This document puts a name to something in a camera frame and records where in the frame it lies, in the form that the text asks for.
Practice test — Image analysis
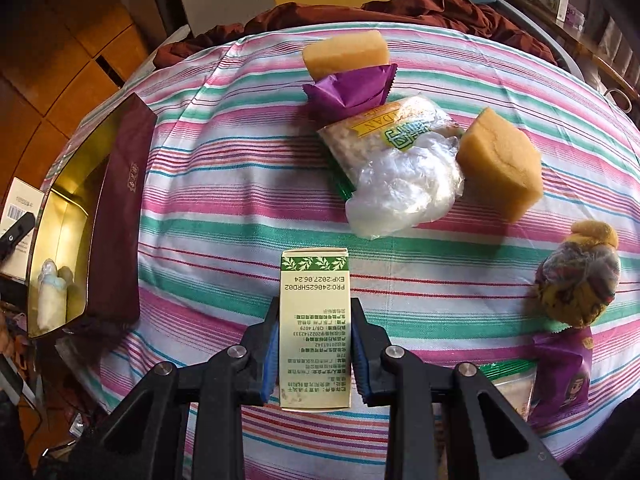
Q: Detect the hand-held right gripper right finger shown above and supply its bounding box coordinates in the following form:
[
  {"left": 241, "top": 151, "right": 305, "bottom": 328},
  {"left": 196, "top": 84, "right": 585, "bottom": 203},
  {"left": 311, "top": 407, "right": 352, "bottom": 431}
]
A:
[{"left": 350, "top": 298, "right": 553, "bottom": 480}]

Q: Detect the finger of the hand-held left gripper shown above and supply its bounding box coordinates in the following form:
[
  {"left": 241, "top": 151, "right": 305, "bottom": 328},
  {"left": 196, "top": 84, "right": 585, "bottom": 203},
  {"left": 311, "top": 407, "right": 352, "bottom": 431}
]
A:
[{"left": 0, "top": 211, "right": 37, "bottom": 264}]

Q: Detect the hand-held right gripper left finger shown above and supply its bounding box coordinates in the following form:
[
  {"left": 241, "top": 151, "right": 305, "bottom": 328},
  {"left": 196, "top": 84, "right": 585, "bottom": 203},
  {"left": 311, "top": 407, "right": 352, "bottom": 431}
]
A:
[{"left": 99, "top": 297, "right": 281, "bottom": 480}]

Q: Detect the cream box with green band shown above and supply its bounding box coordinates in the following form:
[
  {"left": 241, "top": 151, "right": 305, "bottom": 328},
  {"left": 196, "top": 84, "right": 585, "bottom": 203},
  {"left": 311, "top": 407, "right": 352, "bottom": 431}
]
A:
[{"left": 279, "top": 248, "right": 354, "bottom": 413}]

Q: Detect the maroon tin box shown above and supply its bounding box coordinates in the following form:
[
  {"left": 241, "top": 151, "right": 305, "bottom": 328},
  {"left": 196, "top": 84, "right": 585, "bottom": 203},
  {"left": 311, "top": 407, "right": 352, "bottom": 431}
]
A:
[{"left": 26, "top": 92, "right": 159, "bottom": 339}]

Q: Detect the cracker packet with green label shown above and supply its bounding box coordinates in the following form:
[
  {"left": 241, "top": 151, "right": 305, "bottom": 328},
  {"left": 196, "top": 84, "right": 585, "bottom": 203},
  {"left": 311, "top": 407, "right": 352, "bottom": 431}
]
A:
[
  {"left": 487, "top": 359, "right": 539, "bottom": 422},
  {"left": 317, "top": 95, "right": 464, "bottom": 202}
]

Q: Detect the yellow sponge block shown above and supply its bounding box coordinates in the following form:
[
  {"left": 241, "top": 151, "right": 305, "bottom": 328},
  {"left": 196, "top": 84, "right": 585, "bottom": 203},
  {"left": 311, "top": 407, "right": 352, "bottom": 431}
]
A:
[
  {"left": 456, "top": 107, "right": 545, "bottom": 225},
  {"left": 302, "top": 30, "right": 391, "bottom": 81}
]

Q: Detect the white barcode box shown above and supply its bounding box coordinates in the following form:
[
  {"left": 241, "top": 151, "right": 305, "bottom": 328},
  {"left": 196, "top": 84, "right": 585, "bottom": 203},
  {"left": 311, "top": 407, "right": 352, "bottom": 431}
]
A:
[{"left": 0, "top": 177, "right": 46, "bottom": 281}]

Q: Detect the clear plastic bag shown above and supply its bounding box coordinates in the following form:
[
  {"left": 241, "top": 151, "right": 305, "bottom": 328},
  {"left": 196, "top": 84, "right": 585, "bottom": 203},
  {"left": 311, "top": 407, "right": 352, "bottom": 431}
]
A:
[{"left": 345, "top": 135, "right": 466, "bottom": 239}]

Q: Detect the wooden cabinet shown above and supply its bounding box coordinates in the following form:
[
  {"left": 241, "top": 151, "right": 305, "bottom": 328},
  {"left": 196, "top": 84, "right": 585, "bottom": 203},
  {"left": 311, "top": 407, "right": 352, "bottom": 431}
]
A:
[{"left": 0, "top": 0, "right": 152, "bottom": 221}]

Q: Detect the purple snack packet with figure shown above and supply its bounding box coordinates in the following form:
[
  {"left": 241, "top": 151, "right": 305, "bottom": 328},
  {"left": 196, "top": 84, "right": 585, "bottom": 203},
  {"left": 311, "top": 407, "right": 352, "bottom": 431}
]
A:
[{"left": 527, "top": 327, "right": 595, "bottom": 429}]

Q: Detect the yellow purple plush toy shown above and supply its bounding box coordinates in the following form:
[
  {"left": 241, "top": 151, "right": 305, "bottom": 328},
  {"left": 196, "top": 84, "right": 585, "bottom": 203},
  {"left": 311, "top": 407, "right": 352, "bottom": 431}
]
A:
[{"left": 533, "top": 219, "right": 621, "bottom": 329}]

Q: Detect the purple snack wrapper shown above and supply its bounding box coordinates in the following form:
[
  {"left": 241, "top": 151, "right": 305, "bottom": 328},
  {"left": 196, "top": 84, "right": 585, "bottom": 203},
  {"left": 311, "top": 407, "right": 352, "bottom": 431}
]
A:
[{"left": 303, "top": 63, "right": 400, "bottom": 121}]

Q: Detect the rust brown blanket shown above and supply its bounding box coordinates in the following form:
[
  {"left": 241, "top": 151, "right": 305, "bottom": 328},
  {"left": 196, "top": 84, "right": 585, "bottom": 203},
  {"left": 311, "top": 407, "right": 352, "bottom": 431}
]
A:
[{"left": 152, "top": 0, "right": 562, "bottom": 72}]

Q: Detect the wooden desk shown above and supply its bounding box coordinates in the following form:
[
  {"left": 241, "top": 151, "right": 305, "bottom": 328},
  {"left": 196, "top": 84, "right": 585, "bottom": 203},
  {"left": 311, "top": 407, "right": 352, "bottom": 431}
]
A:
[{"left": 520, "top": 5, "right": 640, "bottom": 113}]

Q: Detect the small purple box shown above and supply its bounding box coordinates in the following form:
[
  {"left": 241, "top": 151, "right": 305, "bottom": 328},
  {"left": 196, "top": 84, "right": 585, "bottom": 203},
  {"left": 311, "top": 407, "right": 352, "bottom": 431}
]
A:
[{"left": 564, "top": 2, "right": 587, "bottom": 29}]

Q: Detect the grey bed frame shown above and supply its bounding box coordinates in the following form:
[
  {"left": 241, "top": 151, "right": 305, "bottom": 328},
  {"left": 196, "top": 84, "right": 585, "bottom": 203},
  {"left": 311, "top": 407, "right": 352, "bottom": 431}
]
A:
[{"left": 494, "top": 0, "right": 582, "bottom": 72}]

